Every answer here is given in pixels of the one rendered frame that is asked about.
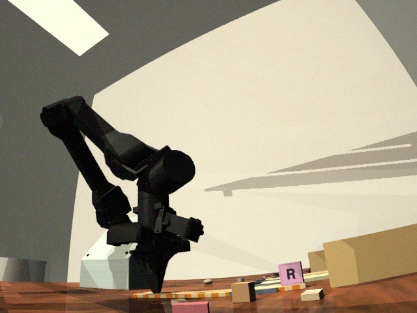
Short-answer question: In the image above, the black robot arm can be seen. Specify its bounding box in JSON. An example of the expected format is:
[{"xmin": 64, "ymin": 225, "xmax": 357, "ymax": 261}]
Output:
[{"xmin": 40, "ymin": 95, "xmax": 204, "ymax": 243}]

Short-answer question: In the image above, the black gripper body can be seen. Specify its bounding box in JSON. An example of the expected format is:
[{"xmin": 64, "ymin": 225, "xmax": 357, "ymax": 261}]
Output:
[{"xmin": 106, "ymin": 198, "xmax": 190, "ymax": 253}]

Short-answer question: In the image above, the olive brown cube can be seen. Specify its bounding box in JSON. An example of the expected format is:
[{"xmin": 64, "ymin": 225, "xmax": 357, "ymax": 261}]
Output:
[{"xmin": 231, "ymin": 282, "xmax": 256, "ymax": 303}]

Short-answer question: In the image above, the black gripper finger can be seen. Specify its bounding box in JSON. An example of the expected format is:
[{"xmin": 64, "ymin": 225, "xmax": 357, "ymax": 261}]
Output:
[
  {"xmin": 129, "ymin": 248, "xmax": 168, "ymax": 293},
  {"xmin": 159, "ymin": 250, "xmax": 178, "ymax": 292}
]

